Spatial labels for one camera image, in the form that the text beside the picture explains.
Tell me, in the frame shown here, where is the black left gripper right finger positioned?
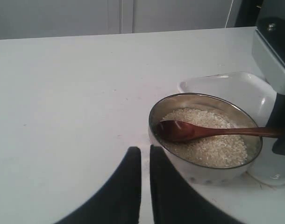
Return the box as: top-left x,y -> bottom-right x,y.
150,145 -> 240,224

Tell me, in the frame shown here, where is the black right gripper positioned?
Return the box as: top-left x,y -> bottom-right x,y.
251,0 -> 285,96

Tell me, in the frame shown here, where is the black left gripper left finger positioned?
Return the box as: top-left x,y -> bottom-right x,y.
58,147 -> 141,224

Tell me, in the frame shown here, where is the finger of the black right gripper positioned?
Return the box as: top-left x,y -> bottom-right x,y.
266,93 -> 285,155

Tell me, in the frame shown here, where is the brown wooden spoon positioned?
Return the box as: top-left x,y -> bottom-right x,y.
156,120 -> 285,142

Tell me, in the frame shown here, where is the steel bowl of rice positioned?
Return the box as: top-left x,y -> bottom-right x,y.
149,93 -> 263,185

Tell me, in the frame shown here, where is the white rectangular plastic tray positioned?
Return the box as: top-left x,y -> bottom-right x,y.
178,72 -> 285,186

